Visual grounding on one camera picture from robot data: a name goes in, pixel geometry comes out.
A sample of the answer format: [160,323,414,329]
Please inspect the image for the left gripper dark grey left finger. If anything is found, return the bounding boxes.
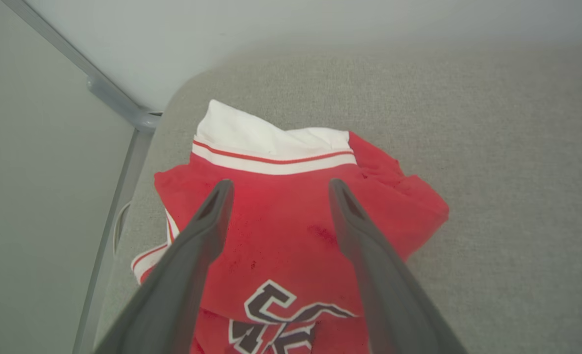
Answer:
[94,179,235,354]

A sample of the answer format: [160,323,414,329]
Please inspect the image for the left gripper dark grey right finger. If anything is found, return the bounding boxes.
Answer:
[328,178,468,354]

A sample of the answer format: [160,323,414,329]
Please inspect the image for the red and white jersey shirt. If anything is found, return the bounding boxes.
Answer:
[131,99,450,354]

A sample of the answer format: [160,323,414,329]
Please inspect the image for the grey metal frame rail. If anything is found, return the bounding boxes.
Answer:
[0,0,162,354]

